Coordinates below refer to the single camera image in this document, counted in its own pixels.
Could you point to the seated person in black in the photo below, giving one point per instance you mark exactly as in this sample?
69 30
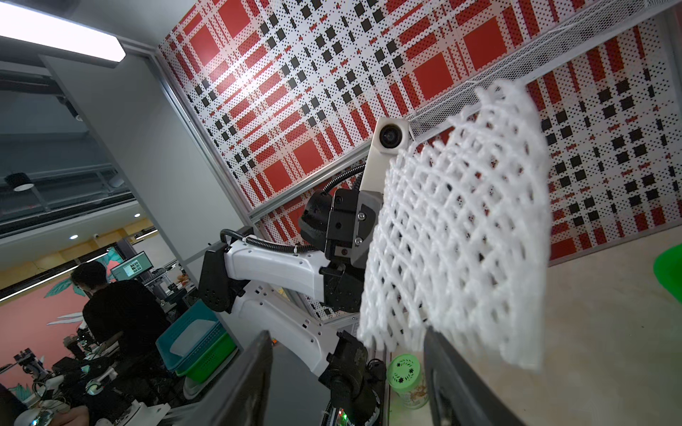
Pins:
123 313

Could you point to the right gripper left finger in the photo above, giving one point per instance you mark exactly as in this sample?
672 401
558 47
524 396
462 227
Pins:
240 397

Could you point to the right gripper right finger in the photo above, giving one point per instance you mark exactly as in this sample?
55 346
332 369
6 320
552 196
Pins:
458 396

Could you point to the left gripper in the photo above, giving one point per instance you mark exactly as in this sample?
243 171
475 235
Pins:
340 224

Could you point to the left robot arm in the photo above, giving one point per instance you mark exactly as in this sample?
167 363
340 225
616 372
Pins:
241 273

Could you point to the green basket with apples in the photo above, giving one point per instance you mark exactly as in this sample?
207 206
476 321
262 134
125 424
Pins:
668 271

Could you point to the teal storage bins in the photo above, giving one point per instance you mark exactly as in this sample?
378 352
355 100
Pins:
196 344

